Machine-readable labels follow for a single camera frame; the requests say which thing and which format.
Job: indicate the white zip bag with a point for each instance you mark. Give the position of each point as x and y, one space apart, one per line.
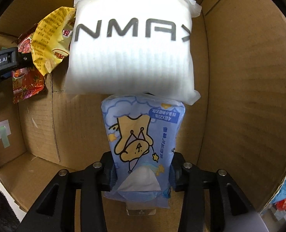
133 47

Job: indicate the yellow snack bag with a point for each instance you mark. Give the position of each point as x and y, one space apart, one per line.
50 43

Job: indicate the open cardboard box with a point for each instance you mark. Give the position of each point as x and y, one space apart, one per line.
239 124

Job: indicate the red snack packet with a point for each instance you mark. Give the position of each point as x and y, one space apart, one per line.
27 81

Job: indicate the light blue tissue pack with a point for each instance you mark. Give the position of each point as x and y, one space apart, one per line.
142 132

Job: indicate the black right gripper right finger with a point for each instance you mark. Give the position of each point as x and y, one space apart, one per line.
213 193

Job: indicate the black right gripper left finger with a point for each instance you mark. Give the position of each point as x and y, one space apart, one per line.
54 209

